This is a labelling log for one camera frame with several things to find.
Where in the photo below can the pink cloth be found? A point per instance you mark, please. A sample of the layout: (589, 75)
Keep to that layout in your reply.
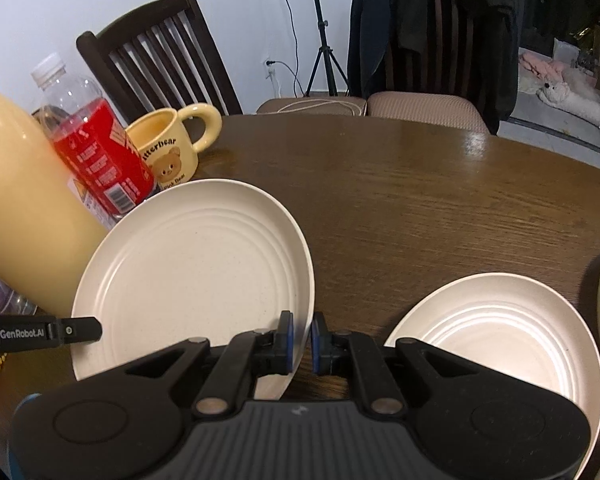
(537, 62)

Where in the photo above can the dark blue jacket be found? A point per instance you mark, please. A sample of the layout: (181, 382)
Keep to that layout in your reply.
(372, 25)

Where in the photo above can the white plush toy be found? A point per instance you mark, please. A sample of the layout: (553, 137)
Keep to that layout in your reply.
(575, 97)

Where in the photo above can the yellow bear mug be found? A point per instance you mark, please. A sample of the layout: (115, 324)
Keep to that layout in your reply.
(165, 145)

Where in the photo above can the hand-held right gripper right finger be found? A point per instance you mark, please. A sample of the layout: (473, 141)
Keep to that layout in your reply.
(321, 345)

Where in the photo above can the dark wooden chair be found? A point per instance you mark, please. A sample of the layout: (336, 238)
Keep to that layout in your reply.
(219, 70)

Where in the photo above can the black tripod stand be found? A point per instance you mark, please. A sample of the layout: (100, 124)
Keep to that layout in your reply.
(321, 20)

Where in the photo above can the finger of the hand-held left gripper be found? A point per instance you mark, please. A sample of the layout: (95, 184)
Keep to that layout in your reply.
(80, 330)

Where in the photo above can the red label water bottle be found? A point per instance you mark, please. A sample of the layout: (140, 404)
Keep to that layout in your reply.
(95, 150)

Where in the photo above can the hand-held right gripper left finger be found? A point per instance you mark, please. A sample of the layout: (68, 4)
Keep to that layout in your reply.
(285, 345)

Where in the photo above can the yellow thermos jug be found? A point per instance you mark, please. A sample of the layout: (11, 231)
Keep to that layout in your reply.
(25, 200)

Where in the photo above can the beige cushioned seat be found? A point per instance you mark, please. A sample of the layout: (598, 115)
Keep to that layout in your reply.
(300, 109)

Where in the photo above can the wooden chair with beige seat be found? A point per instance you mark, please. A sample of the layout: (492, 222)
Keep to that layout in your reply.
(425, 107)

